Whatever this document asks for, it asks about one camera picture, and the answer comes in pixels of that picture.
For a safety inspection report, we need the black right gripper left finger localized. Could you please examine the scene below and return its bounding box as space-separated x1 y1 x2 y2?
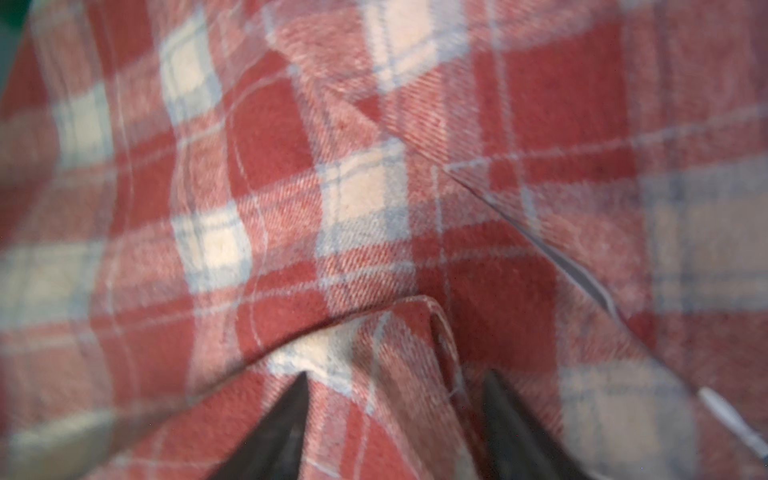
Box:
208 371 310 480

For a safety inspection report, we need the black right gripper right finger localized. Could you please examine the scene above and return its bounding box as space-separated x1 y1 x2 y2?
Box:
482 370 590 480

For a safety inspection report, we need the red plaid skirt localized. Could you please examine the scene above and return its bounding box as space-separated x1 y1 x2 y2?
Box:
1 1 767 479

